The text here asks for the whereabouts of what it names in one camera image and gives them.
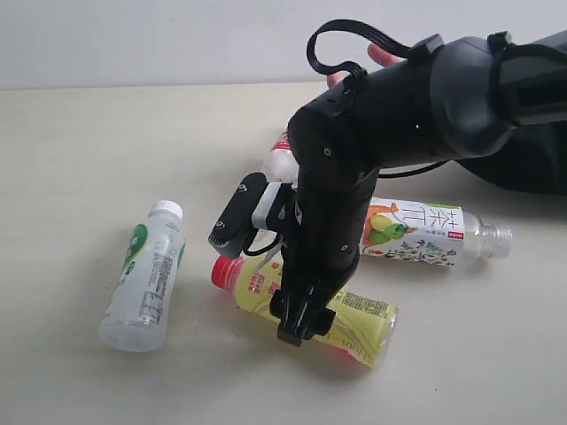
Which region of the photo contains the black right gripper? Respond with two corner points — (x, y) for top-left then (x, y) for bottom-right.
(269, 154), (379, 346)

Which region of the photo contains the yellow-label bottle red cap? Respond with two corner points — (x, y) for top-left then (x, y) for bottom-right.
(211, 256), (398, 368)

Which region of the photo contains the clear red-label cola bottle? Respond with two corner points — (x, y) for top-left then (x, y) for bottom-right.
(261, 131), (299, 184)

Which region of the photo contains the clear tea bottle white label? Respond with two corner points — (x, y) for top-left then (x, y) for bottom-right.
(360, 197), (513, 267)

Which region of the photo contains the black sleeved forearm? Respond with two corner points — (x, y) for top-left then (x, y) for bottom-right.
(458, 121), (566, 197)

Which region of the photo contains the white green-label bottle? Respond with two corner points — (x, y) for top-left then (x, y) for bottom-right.
(98, 200), (185, 353)

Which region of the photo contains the person's open bare hand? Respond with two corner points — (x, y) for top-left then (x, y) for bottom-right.
(325, 42), (407, 89)

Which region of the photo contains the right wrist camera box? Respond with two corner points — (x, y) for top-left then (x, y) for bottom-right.
(208, 172), (296, 259)

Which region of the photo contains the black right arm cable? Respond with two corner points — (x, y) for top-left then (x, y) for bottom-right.
(306, 19), (444, 77)

